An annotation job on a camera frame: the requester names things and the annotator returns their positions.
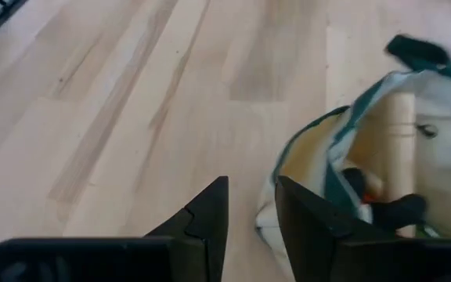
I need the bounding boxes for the beige canvas green-trimmed gardening bag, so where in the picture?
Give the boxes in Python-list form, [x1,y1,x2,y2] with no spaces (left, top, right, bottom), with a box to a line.
[254,34,451,282]

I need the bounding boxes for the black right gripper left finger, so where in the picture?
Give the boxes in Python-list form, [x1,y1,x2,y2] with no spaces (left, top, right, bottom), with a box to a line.
[0,175,230,282]

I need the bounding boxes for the red and black garden glove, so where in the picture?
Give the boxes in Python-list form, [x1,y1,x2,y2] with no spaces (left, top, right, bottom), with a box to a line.
[342,167,428,234]

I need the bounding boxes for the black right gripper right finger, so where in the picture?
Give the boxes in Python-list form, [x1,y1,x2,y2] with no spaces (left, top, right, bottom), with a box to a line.
[275,175,451,282]

